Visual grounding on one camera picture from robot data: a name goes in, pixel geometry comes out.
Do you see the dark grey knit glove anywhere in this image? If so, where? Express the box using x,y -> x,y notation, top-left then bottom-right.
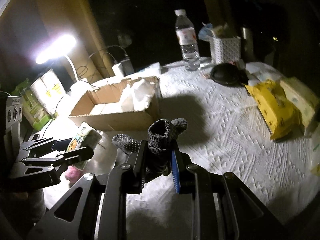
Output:
111,117 -> 188,178

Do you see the white paper towel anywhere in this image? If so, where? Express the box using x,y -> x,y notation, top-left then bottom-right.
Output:
119,79 -> 156,112

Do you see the pink fluffy item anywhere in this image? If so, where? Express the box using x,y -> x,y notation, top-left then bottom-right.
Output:
65,165 -> 81,184

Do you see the white green patterned bag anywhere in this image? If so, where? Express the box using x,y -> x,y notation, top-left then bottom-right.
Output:
12,69 -> 66,131

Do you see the open cardboard box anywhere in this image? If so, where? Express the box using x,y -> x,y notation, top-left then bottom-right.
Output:
69,76 -> 162,131

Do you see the white usb charger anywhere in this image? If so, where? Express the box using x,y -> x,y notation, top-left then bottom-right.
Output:
112,63 -> 125,77

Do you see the white desk lamp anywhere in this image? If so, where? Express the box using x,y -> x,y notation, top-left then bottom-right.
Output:
35,33 -> 99,92

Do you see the black power adapter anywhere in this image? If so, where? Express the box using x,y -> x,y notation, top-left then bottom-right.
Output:
121,58 -> 135,75

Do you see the white power strip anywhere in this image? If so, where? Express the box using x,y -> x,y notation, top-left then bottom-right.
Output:
137,62 -> 161,76

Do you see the yellow wet wipes pack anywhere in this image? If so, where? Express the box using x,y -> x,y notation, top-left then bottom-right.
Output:
245,80 -> 301,140

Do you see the white perforated basket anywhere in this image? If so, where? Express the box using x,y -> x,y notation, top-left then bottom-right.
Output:
209,37 -> 241,64

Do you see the clear plastic water bottle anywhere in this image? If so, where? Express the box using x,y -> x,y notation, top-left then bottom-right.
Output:
175,9 -> 200,71

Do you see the pale tissue pack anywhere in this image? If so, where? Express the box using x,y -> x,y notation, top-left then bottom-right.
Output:
280,77 -> 319,136

